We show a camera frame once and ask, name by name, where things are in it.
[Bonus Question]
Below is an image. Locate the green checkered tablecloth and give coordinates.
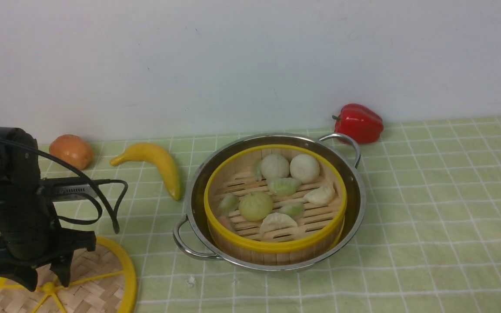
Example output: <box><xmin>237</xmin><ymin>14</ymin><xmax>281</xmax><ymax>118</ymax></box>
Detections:
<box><xmin>0</xmin><ymin>114</ymin><xmax>501</xmax><ymax>313</ymax></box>

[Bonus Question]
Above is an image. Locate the brown potato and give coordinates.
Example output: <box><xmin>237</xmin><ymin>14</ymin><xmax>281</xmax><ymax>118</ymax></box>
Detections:
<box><xmin>48</xmin><ymin>133</ymin><xmax>94</xmax><ymax>170</ymax></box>

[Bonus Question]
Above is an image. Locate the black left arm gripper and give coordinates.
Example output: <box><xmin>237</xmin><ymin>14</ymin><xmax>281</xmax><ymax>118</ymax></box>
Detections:
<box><xmin>0</xmin><ymin>228</ymin><xmax>96</xmax><ymax>292</ymax></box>

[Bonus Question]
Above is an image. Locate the yellow-rimmed woven steamer lid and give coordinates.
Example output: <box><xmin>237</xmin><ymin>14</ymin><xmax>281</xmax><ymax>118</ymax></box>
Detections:
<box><xmin>0</xmin><ymin>236</ymin><xmax>137</xmax><ymax>313</ymax></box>

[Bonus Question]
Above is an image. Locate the small green dumpling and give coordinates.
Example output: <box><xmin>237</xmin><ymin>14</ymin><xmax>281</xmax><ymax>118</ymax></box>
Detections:
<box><xmin>277</xmin><ymin>202</ymin><xmax>305</xmax><ymax>221</ymax></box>

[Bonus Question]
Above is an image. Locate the white round bun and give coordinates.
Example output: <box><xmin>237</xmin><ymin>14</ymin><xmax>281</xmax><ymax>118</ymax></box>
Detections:
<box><xmin>260</xmin><ymin>154</ymin><xmax>290</xmax><ymax>180</ymax></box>
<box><xmin>290</xmin><ymin>154</ymin><xmax>320</xmax><ymax>184</ymax></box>

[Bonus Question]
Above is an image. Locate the yellow banana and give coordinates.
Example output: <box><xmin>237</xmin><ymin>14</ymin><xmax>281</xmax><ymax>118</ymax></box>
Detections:
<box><xmin>109</xmin><ymin>143</ymin><xmax>183</xmax><ymax>201</ymax></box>

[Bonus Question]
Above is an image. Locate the pale front crescent dumpling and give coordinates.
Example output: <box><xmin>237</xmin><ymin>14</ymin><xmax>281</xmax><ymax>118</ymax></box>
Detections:
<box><xmin>258</xmin><ymin>213</ymin><xmax>298</xmax><ymax>236</ymax></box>

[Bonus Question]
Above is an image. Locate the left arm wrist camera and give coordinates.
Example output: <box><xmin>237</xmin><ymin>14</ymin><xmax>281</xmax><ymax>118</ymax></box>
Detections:
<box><xmin>36</xmin><ymin>177</ymin><xmax>98</xmax><ymax>202</ymax></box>

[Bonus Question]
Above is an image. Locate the red bell pepper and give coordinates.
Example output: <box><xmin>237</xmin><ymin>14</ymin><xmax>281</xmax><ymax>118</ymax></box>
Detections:
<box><xmin>332</xmin><ymin>103</ymin><xmax>384</xmax><ymax>145</ymax></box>

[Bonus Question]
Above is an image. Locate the stainless steel two-handled pot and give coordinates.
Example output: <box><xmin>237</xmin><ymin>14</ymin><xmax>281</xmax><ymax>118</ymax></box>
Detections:
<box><xmin>173</xmin><ymin>133</ymin><xmax>367</xmax><ymax>271</ymax></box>

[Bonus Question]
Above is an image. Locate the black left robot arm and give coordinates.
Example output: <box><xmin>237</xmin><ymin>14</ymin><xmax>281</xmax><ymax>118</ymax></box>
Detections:
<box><xmin>0</xmin><ymin>127</ymin><xmax>96</xmax><ymax>292</ymax></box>

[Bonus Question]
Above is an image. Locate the yellow-rimmed bamboo steamer basket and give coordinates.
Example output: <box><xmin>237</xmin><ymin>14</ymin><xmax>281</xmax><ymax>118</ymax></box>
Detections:
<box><xmin>204</xmin><ymin>144</ymin><xmax>348</xmax><ymax>266</ymax></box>

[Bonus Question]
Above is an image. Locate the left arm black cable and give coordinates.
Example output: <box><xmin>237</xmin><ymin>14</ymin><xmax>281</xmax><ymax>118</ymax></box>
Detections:
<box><xmin>0</xmin><ymin>84</ymin><xmax>129</xmax><ymax>234</ymax></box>

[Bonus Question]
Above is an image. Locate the yellow-green round bun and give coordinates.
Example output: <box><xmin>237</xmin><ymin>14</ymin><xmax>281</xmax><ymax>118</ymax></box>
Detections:
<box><xmin>239</xmin><ymin>191</ymin><xmax>274</xmax><ymax>222</ymax></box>

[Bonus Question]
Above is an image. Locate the white crescent dumpling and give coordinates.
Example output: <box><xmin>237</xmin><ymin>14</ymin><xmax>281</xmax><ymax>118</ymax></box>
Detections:
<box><xmin>304</xmin><ymin>185</ymin><xmax>335</xmax><ymax>206</ymax></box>

